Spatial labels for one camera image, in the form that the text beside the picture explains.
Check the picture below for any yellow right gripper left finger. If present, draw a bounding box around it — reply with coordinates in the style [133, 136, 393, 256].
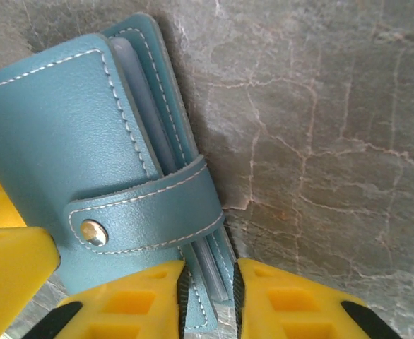
[21, 260, 194, 339]

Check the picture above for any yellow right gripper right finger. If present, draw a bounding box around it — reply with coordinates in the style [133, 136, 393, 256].
[232, 257, 402, 339]

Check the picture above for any blue leather card holder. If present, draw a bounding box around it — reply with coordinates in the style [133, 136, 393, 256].
[0, 12, 238, 333]

